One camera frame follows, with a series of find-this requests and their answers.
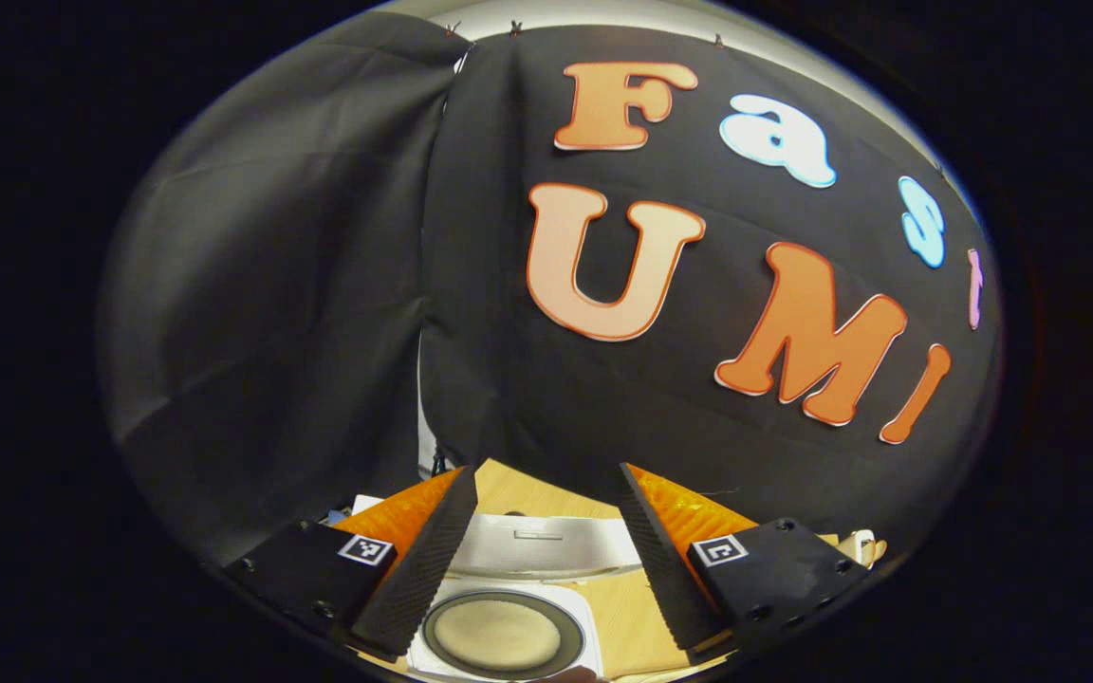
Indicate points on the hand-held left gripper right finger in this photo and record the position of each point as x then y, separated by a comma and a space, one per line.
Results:
665, 569

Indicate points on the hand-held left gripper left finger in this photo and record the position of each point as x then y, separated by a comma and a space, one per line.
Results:
433, 560

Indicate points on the raw white rice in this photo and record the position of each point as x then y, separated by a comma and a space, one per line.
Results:
499, 634

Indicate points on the white rice cooker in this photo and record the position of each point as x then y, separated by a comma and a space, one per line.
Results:
546, 550

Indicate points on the white toaster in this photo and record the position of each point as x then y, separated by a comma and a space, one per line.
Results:
852, 545

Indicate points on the toasted bread slice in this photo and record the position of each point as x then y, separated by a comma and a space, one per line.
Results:
876, 552

